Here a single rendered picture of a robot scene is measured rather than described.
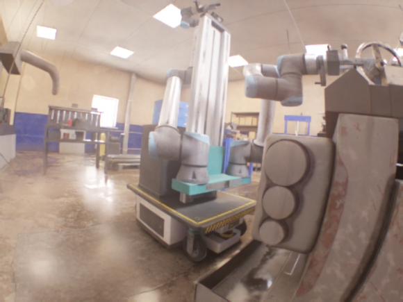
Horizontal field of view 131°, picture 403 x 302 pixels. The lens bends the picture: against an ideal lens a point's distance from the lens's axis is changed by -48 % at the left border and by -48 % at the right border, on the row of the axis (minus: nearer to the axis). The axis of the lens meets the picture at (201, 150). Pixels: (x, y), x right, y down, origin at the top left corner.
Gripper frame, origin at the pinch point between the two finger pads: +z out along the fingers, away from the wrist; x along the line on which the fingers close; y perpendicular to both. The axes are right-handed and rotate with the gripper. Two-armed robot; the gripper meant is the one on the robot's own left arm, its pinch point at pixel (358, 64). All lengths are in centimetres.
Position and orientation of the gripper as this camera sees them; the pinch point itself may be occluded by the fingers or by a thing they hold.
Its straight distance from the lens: 78.0
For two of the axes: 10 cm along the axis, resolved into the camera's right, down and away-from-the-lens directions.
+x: 6.5, 0.3, 7.6
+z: 7.5, 1.0, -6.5
